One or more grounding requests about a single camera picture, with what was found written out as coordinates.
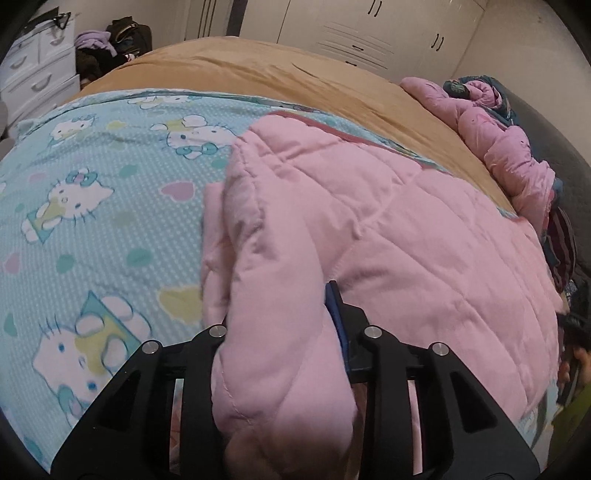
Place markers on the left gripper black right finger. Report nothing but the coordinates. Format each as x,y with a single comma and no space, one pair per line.
426,416

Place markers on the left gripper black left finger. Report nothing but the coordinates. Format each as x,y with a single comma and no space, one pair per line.
153,420

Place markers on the pink quilted jacket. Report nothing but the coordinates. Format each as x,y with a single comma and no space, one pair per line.
426,255

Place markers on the purple clothes pile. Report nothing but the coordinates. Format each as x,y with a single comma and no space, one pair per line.
95,40

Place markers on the white bedroom door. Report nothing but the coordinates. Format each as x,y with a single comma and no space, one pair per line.
211,18

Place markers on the person's right hand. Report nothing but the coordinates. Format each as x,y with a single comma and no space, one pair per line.
574,370

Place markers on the dark striped pillow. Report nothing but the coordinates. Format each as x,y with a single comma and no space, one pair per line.
560,248

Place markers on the blue cartoon cat blanket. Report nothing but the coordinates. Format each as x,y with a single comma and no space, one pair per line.
102,222

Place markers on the grey padded headboard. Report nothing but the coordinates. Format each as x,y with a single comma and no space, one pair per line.
549,144

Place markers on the white glossy wardrobe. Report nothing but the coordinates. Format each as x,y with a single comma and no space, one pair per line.
393,39

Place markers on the white drawer chest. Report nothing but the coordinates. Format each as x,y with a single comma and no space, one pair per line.
39,71

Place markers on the tan bed sheet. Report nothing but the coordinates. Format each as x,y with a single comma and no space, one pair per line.
246,67

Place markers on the black backpack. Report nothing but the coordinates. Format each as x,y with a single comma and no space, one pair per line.
129,38

